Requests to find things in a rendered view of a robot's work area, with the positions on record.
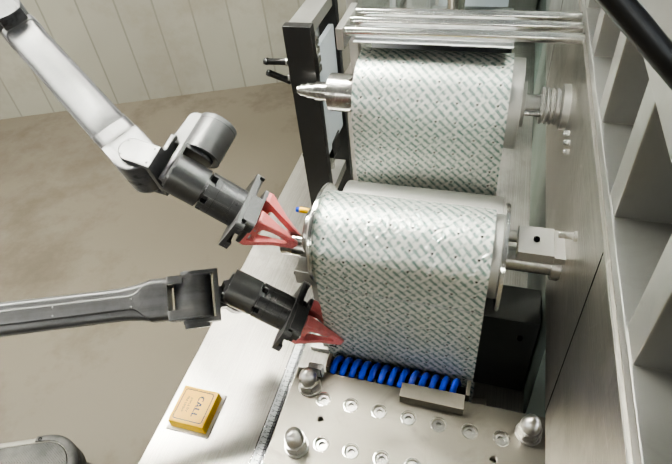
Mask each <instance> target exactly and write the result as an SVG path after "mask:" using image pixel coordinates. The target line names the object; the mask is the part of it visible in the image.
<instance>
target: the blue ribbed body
mask: <svg viewBox="0 0 672 464"><path fill-rule="evenodd" d="M337 370H339V375H341V376H345V374H346V372H349V374H348V377H351V378H354V377H355V374H358V379H361V380H364V378H365V376H367V381H370V382H373V381H374V378H377V383H380V384H383V382H384V380H386V385H390V386H393V384H394V382H396V387H399V388H401V386H402V382H404V383H409V384H414V385H419V386H424V387H428V388H433V389H438V390H443V391H448V392H453V393H458V394H463V395H465V391H466V387H463V386H462V385H461V381H460V379H458V378H455V379H454V380H453V381H452V384H451V379H450V378H449V377H448V376H445V377H444V378H443V379H442V381H441V378H440V376H439V375H438V374H435V375H433V377H432V378H431V376H430V374H429V373H428V372H425V373H423V375H422V376H421V373H420V372H419V371H418V370H415V371H413V373H412V374H411V371H410V370H409V369H408V368H405V369H403V371H401V369H400V367H398V366H396V367H394V368H393V369H392V368H391V366H390V365H388V364H386V365H384V366H383V368H382V365H381V364H380V363H378V362H377V363H375V364H374V365H373V364H372V363H371V361H365V362H364V363H363V361H362V360H361V359H356V360H355V361H354V360H353V358H352V357H347V358H346V359H345V358H344V357H343V356H342V355H338V356H337V357H336V358H335V359H334V361H332V363H331V369H330V373H332V374H336V371H337Z"/></svg>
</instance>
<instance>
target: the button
mask: <svg viewBox="0 0 672 464"><path fill-rule="evenodd" d="M221 400H222V398H221V396H220V394H219V393H218V392H213V391H209V390H205V389H200V388H196V387H192V386H187V385H186V386H185V388H184V390H183V392H182V394H181V395H180V397H179V399H178V401H177V403H176V405H175V407H174V409H173V411H172V413H171V415H170V417H169V419H168V421H169V422H170V424H171V425H172V426H175V427H179V428H183V429H187V430H191V431H195V432H199V433H203V434H206V432H207V430H208V428H209V426H210V424H211V421H212V419H213V417H214V415H215V413H216V411H217V408H218V406H219V404H220V402H221Z"/></svg>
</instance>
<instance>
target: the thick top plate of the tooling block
mask: <svg viewBox="0 0 672 464"><path fill-rule="evenodd" d="M302 369H304V368H303V367H298V369H297V372H296V375H295V377H294V380H293V383H292V386H291V388H290V391H289V394H288V396H287V399H286V402H285V405H284V407H283V410H282V413H281V416H280V418H279V421H278V424H277V426H276V429H275V432H274V435H273V437H272V440H271V443H270V445H269V448H268V451H267V454H266V456H265V459H264V462H263V464H545V418H544V417H539V416H538V417H539V419H540V421H541V425H542V426H541V427H542V428H543V432H542V439H541V441H540V443H539V444H538V445H536V446H526V445H524V444H522V443H521V442H520V441H519V440H518V439H517V437H516V435H515V427H516V425H517V424H518V423H519V422H520V421H521V419H522V418H523V417H524V416H525V415H527V414H524V413H520V412H515V411H510V410H505V409H500V408H496V407H491V406H486V405H481V404H476V403H471V402H467V401H464V410H463V415H459V414H455V413H450V412H445V411H441V410H436V409H431V408H427V407H422V406H417V405H413V404H408V403H403V402H400V401H399V395H400V390H401V388H399V387H394V386H390V385H385V384H380V383H375V382H370V381H366V380H361V379H356V378H351V377H346V376H341V375H337V374H332V373H327V372H324V374H323V377H318V378H319V379H320V381H321V390H320V392H319V393H318V394H317V395H315V396H313V397H306V396H303V395H302V394H301V393H300V391H299V388H298V386H299V380H298V378H299V374H300V372H301V370H302ZM290 427H298V428H299V429H300V430H301V431H303V432H304V434H305V436H306V437H307V439H308V441H309V449H308V451H307V453H306V454H305V455H304V456H303V457H301V458H297V459H294V458H291V457H289V456H288V455H287V454H286V452H285V450H284V444H285V442H284V436H285V433H286V431H287V429H289V428H290Z"/></svg>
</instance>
